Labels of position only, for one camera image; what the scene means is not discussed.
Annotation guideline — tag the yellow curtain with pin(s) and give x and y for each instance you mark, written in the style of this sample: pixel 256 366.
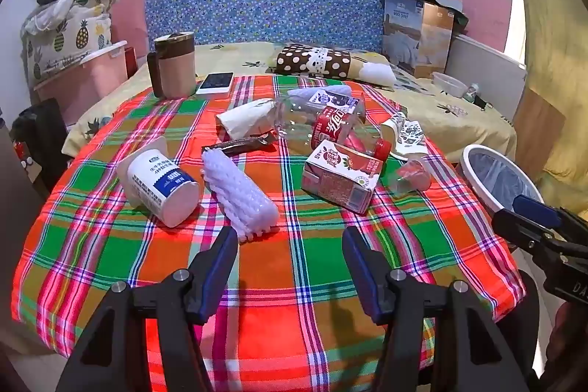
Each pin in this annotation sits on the yellow curtain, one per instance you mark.
pixel 551 52

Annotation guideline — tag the red label cola bottle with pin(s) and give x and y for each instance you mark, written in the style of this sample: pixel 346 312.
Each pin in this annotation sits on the red label cola bottle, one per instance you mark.
pixel 333 128

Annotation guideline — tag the wooden board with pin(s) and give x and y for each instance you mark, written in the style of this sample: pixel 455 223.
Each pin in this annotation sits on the wooden board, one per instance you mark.
pixel 537 125

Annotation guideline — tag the brown travel mug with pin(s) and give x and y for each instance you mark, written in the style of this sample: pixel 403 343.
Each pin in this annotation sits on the brown travel mug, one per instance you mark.
pixel 174 66

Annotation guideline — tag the leaf print pillow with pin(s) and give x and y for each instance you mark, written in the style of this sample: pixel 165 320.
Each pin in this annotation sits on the leaf print pillow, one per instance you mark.
pixel 411 82

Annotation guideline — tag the white round trash bin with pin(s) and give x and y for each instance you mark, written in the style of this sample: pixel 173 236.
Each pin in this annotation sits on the white round trash bin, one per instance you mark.
pixel 473 176

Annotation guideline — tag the black face mask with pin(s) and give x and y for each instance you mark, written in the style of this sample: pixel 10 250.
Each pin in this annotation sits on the black face mask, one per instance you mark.
pixel 482 102

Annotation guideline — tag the white foam net sleeve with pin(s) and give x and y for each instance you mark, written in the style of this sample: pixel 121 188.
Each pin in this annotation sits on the white foam net sleeve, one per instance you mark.
pixel 239 190

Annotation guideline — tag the white yogurt cup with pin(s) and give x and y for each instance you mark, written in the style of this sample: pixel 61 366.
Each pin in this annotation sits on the white yogurt cup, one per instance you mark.
pixel 156 185

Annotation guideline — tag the plaid blanket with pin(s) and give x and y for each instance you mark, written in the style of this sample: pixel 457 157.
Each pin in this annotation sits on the plaid blanket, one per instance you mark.
pixel 275 282

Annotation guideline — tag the clear plastic food container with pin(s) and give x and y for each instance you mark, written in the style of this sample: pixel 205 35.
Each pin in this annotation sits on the clear plastic food container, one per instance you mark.
pixel 448 85

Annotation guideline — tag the pineapple print bedding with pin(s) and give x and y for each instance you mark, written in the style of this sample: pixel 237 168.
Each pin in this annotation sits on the pineapple print bedding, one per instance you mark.
pixel 69 34

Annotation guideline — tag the white smartphone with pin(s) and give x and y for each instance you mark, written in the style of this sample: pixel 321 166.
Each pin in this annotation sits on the white smartphone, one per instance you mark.
pixel 215 84

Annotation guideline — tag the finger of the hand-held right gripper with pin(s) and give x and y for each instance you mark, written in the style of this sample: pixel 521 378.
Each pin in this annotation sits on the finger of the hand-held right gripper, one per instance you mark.
pixel 535 208
pixel 519 229

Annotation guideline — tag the pink storage box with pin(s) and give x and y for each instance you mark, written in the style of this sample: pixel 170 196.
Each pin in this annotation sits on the pink storage box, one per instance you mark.
pixel 82 84

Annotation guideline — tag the bed with yellow sheet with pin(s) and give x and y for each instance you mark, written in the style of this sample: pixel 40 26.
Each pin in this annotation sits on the bed with yellow sheet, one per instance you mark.
pixel 459 121

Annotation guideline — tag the black bag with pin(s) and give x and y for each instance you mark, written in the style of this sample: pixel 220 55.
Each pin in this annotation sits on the black bag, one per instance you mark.
pixel 41 130

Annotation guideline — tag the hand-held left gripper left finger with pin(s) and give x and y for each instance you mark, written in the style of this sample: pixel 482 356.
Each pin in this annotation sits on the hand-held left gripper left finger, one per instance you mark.
pixel 220 263

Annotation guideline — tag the brown coffee sachet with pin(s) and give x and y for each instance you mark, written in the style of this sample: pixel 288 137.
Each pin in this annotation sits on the brown coffee sachet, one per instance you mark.
pixel 239 144

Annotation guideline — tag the small green bottle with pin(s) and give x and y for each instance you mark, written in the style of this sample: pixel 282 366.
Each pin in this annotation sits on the small green bottle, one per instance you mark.
pixel 471 92

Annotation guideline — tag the clear plastic bin liner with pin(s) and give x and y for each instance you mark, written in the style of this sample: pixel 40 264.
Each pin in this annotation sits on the clear plastic bin liner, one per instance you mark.
pixel 505 180

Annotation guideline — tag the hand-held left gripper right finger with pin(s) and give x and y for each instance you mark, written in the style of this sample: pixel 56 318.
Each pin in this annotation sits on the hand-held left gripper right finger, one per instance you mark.
pixel 360 265

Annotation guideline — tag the red juice carton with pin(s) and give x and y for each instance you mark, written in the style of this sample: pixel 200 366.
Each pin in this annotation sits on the red juice carton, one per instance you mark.
pixel 340 180

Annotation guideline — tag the white panel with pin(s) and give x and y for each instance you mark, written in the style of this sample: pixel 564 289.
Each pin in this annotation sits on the white panel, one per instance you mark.
pixel 487 66

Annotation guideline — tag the clear plastic cup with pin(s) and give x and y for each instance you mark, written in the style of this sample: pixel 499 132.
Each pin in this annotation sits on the clear plastic cup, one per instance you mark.
pixel 406 176

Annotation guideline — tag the brown polka dot pillow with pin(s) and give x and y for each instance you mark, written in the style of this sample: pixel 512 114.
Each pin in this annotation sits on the brown polka dot pillow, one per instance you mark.
pixel 312 60

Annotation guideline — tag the printed paper wrapper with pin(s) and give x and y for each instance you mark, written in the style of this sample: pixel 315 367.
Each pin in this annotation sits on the printed paper wrapper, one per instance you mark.
pixel 406 132

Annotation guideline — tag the cardboard quilt box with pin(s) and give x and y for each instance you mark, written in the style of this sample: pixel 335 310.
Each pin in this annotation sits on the cardboard quilt box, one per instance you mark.
pixel 413 34

